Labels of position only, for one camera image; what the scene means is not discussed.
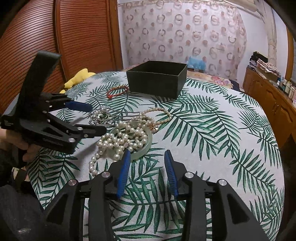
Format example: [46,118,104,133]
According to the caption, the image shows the silver green brooch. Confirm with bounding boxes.
[88,105,114,126]

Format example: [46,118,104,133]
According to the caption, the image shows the red cord bracelet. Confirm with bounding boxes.
[106,85,129,100]

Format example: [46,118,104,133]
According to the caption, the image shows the white pearl necklace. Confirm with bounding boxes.
[88,116,149,176]

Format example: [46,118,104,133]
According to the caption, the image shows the pale green jade bangle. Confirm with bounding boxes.
[107,121,152,161]

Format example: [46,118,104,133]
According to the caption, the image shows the pearl bracelet with gold flower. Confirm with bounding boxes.
[131,107,173,134]

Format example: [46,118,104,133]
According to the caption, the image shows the black jewelry box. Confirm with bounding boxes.
[126,61,187,99]

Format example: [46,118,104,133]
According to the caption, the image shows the left hand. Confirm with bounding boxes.
[1,128,41,162]

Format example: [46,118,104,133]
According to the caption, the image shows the yellow pikachu plush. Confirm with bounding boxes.
[60,68,96,94]

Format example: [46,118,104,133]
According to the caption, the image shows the brown louvered wardrobe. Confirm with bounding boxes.
[1,1,123,112]

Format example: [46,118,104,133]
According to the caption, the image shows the palm leaf pattern cloth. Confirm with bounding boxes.
[27,70,286,241]

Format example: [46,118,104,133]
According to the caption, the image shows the wooden side cabinet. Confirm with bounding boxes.
[243,67,295,148]

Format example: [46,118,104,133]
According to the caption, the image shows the blue plush toy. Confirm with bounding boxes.
[187,56,206,71]

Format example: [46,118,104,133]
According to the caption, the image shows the bottles on cabinet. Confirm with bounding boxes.
[277,77,295,100]

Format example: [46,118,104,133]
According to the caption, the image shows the stack of folded fabrics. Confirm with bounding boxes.
[249,51,281,82]

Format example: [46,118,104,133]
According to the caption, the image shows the circle pattern sheer curtain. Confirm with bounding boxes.
[120,1,247,79]

